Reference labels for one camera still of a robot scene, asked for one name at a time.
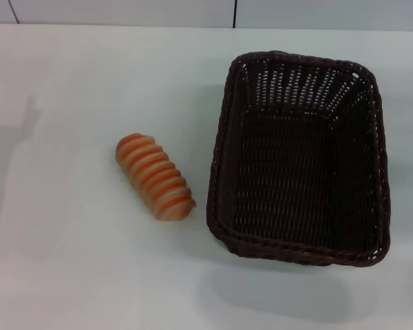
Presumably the orange striped bread roll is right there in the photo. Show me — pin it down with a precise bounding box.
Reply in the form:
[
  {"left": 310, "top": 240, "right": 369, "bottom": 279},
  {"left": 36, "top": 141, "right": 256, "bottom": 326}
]
[{"left": 115, "top": 132, "right": 197, "bottom": 221}]

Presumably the dark brown woven basket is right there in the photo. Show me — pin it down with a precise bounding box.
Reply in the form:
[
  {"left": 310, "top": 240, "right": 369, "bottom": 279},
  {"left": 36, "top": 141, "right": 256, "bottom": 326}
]
[{"left": 205, "top": 50, "right": 392, "bottom": 267}]

